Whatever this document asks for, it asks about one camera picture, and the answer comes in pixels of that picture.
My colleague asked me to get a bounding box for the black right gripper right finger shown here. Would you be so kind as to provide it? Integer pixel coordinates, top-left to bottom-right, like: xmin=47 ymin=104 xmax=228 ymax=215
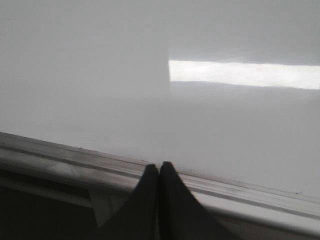
xmin=158 ymin=161 xmax=239 ymax=240

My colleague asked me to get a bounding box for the aluminium whiteboard tray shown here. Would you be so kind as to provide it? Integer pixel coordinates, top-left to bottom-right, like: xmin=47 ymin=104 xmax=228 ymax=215
xmin=0 ymin=133 xmax=320 ymax=240

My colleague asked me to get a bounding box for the grey cabinet below whiteboard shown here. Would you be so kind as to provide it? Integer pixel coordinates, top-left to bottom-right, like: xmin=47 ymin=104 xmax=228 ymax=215
xmin=0 ymin=168 xmax=113 ymax=240

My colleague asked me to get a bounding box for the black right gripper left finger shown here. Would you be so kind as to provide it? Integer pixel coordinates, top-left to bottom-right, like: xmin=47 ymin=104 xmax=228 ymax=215
xmin=86 ymin=164 xmax=159 ymax=240

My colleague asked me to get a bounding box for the white whiteboard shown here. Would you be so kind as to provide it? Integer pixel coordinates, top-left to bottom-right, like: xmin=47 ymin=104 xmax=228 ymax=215
xmin=0 ymin=0 xmax=320 ymax=198

